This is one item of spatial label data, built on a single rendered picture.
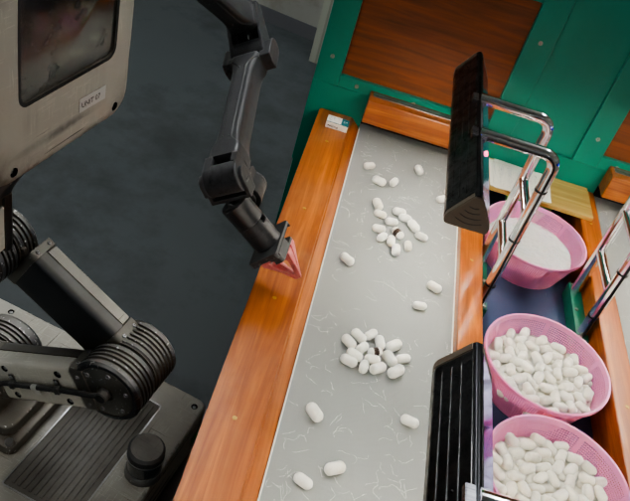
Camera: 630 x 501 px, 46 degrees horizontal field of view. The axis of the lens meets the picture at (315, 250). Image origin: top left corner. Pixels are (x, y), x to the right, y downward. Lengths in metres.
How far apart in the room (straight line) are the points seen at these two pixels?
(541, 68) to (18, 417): 1.46
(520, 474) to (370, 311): 0.43
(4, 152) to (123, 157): 2.10
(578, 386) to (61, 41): 1.17
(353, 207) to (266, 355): 0.57
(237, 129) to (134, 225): 1.40
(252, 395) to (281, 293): 0.26
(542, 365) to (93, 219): 1.71
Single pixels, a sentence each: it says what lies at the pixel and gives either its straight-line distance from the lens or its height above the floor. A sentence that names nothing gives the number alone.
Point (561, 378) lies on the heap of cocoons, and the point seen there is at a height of 0.74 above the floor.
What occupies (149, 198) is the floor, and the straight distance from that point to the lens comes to 2.89.
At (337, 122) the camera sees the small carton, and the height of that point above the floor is 0.79.
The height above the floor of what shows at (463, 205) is 1.09.
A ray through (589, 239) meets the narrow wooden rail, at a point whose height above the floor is 0.76.
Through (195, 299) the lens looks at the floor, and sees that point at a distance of 2.51.
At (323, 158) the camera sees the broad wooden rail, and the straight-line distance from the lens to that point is 1.90.
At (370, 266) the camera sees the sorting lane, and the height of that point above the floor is 0.74.
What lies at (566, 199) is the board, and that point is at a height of 0.78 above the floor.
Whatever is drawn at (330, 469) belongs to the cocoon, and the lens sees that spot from 1.25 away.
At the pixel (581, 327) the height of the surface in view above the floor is 0.73.
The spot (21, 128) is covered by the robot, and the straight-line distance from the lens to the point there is 1.01.
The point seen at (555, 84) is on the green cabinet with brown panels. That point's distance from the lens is 2.08.
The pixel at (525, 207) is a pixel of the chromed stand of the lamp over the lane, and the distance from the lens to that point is 1.58.
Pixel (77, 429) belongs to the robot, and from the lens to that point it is 1.58.
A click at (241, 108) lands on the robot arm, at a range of 1.45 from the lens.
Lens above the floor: 1.76
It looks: 39 degrees down
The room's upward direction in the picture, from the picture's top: 18 degrees clockwise
